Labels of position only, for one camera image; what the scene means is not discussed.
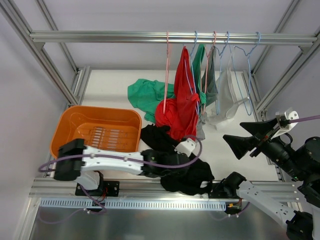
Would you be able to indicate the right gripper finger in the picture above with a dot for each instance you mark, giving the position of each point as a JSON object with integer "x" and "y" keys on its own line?
{"x": 241, "y": 145}
{"x": 264, "y": 128}

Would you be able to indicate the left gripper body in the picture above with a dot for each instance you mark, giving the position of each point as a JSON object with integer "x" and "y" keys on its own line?
{"x": 183, "y": 160}

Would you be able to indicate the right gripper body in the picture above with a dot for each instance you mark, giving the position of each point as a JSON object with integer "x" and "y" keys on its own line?
{"x": 261, "y": 139}

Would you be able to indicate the black tank top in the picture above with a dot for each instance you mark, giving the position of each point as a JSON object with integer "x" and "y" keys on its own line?
{"x": 197, "y": 181}

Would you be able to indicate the red tank top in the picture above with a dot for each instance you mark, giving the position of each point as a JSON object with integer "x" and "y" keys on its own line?
{"x": 180, "y": 113}

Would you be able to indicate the green tank top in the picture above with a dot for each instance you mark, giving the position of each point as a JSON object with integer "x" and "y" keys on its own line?
{"x": 146, "y": 95}

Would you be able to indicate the pink hanger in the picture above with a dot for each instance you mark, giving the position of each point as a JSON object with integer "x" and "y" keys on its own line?
{"x": 166, "y": 72}
{"x": 208, "y": 53}

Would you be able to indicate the blue hanger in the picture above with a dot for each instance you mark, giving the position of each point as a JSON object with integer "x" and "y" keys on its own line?
{"x": 192, "y": 68}
{"x": 248, "y": 105}
{"x": 221, "y": 53}

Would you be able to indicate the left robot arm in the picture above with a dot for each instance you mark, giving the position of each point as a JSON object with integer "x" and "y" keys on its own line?
{"x": 84, "y": 164}

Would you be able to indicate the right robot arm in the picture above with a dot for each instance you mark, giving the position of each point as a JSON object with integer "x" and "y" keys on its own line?
{"x": 301, "y": 166}

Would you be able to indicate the white tank top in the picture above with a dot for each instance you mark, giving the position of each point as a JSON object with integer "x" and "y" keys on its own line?
{"x": 227, "y": 103}

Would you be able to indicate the grey tank top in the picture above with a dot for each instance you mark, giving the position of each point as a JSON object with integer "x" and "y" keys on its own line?
{"x": 204, "y": 66}

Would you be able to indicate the orange plastic basket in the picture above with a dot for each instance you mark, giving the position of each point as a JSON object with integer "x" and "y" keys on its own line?
{"x": 110, "y": 129}

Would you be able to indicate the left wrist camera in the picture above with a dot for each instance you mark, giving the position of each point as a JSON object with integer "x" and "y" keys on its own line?
{"x": 186, "y": 147}

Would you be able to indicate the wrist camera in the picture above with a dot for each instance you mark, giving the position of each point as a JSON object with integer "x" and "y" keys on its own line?
{"x": 186, "y": 147}
{"x": 283, "y": 119}

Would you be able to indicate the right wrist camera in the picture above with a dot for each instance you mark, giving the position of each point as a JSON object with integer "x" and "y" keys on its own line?
{"x": 283, "y": 119}

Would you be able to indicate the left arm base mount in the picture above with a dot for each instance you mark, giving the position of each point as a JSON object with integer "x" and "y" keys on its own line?
{"x": 108, "y": 188}

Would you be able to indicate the aluminium hanging rail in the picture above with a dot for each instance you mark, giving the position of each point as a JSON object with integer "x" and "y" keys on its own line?
{"x": 91, "y": 36}

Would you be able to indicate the white slotted cable duct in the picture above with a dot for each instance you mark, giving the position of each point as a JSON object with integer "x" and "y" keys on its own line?
{"x": 136, "y": 204}

